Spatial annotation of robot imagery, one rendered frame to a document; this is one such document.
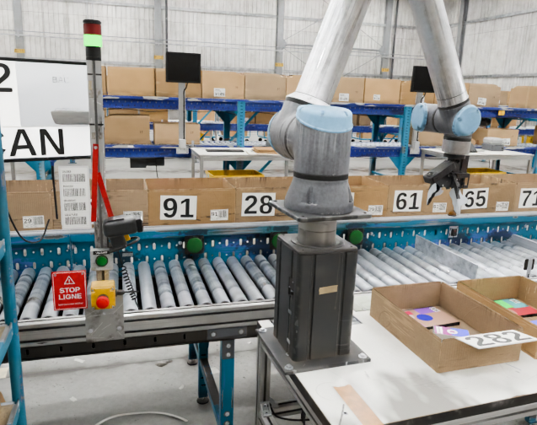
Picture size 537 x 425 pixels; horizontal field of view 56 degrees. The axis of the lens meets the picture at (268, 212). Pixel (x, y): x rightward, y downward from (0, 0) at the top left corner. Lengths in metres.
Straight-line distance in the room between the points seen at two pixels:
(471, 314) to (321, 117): 0.86
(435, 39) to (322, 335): 0.88
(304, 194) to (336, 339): 0.43
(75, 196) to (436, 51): 1.14
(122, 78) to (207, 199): 4.58
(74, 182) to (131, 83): 5.15
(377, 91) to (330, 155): 6.33
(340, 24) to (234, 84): 5.39
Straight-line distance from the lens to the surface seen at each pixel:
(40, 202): 2.27
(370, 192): 2.53
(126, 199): 2.24
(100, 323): 1.76
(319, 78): 1.50
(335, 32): 1.53
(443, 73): 1.57
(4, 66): 1.68
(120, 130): 6.49
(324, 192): 1.31
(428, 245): 2.54
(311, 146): 1.30
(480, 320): 1.76
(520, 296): 2.11
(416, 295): 1.85
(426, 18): 1.54
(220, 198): 2.29
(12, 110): 1.68
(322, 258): 1.34
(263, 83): 6.97
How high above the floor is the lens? 1.48
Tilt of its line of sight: 13 degrees down
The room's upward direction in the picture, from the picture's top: 2 degrees clockwise
